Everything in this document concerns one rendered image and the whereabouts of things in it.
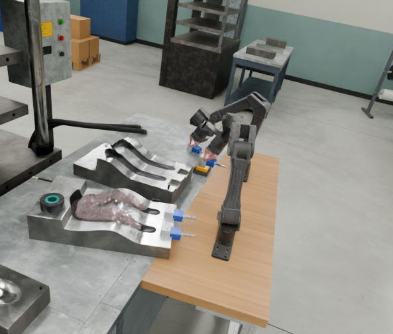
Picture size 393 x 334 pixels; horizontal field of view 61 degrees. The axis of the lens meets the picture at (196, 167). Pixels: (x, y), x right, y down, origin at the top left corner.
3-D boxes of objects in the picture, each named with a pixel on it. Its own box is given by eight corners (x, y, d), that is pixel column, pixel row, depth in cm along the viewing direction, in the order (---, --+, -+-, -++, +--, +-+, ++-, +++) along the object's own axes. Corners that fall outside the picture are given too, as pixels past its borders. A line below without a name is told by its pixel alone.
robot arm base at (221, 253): (214, 240, 123) (232, 246, 122) (223, 210, 140) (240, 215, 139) (210, 256, 127) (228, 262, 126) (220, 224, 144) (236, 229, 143)
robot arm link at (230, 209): (219, 220, 134) (231, 138, 129) (235, 221, 135) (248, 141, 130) (221, 224, 128) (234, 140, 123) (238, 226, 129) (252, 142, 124)
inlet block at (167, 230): (194, 236, 130) (196, 226, 128) (193, 246, 126) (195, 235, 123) (160, 232, 130) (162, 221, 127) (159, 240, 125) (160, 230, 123)
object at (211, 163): (226, 169, 164) (228, 160, 161) (223, 173, 160) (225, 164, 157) (201, 162, 167) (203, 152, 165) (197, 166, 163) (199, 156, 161)
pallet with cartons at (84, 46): (100, 61, 624) (101, 18, 587) (78, 71, 553) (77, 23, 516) (40, 48, 635) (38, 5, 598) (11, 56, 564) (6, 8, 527)
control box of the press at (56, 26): (79, 221, 247) (75, 2, 174) (50, 247, 222) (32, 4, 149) (54, 212, 252) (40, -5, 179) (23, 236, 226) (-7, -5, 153)
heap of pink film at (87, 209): (148, 204, 138) (149, 189, 134) (140, 233, 123) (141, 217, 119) (85, 195, 137) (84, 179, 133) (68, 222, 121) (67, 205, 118)
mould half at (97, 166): (190, 181, 170) (194, 158, 163) (169, 208, 148) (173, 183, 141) (104, 152, 180) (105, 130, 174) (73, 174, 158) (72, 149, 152)
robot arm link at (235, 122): (223, 110, 149) (234, 125, 121) (243, 113, 150) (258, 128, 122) (219, 136, 153) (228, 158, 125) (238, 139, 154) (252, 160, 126)
